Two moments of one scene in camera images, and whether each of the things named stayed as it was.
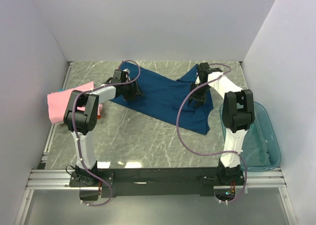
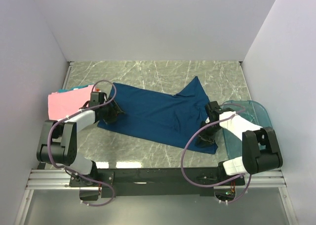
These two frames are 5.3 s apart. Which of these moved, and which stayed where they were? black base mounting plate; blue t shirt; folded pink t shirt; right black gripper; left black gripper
Moved: left black gripper; blue t shirt; right black gripper
Stayed: black base mounting plate; folded pink t shirt
